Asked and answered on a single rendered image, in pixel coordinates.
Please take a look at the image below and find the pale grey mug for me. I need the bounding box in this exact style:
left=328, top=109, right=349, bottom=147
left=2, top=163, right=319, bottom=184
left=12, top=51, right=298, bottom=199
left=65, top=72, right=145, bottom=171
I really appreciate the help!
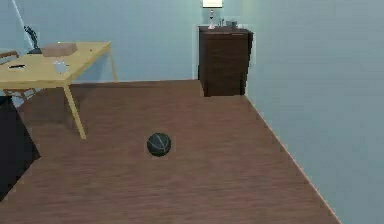
left=52, top=59, right=70, bottom=75

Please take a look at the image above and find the dark green ball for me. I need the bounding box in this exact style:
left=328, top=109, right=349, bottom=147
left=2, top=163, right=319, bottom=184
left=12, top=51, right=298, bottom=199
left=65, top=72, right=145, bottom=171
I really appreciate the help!
left=146, top=132, right=173, bottom=158

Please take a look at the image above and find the dark brown chest of drawers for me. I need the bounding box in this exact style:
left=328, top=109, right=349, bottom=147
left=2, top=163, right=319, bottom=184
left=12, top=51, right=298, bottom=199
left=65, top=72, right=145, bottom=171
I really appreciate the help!
left=197, top=25, right=254, bottom=98

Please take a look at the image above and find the white shade table lamp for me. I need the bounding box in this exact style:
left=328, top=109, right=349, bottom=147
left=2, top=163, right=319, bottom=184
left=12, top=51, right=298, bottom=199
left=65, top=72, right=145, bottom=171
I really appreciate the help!
left=201, top=0, right=224, bottom=31

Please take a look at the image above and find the brown cardboard box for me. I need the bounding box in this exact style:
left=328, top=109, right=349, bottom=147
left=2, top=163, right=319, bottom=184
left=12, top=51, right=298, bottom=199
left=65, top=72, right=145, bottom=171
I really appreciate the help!
left=41, top=42, right=79, bottom=58

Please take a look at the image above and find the yellow wooden table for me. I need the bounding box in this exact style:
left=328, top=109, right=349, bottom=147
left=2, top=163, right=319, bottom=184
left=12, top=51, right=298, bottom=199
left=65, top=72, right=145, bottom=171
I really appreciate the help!
left=0, top=41, right=120, bottom=141

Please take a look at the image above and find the black desk lamp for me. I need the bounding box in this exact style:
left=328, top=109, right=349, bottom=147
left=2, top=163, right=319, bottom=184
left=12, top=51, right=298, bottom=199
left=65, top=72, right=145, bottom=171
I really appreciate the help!
left=23, top=25, right=43, bottom=55

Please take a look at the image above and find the brown wooden chair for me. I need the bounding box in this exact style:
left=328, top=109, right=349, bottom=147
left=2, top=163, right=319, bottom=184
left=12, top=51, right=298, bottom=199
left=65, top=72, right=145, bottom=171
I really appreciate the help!
left=0, top=50, right=42, bottom=104

